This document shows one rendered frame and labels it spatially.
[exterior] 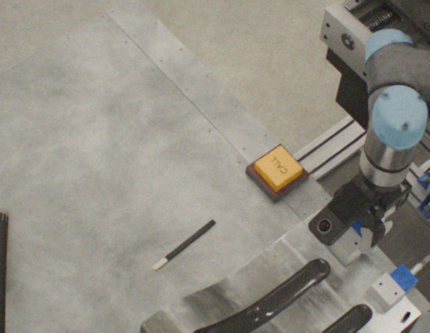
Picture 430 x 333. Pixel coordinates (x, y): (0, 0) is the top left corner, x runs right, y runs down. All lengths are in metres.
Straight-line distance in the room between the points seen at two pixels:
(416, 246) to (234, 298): 0.95
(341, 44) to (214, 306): 0.54
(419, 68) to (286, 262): 0.42
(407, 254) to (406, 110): 1.15
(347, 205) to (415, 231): 1.03
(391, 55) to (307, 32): 1.65
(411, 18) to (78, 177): 0.66
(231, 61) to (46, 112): 1.16
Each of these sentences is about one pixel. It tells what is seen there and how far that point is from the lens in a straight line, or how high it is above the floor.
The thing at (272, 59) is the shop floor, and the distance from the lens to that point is 2.93.
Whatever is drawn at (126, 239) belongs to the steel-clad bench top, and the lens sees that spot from 1.70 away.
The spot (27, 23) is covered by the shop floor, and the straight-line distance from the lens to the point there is 3.04.
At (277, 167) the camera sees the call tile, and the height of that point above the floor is 0.84.
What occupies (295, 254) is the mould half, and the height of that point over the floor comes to 0.89.
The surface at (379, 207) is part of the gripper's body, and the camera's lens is 1.47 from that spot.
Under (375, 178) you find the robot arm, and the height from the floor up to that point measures 1.15.
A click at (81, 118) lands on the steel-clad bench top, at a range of 1.83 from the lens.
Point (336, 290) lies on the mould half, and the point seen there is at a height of 0.89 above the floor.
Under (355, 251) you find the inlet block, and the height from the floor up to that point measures 0.93.
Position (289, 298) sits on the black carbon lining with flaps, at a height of 0.88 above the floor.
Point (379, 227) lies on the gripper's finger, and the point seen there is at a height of 1.03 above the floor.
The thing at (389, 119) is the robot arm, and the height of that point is 1.28.
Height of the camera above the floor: 2.32
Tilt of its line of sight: 58 degrees down
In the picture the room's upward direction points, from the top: 6 degrees clockwise
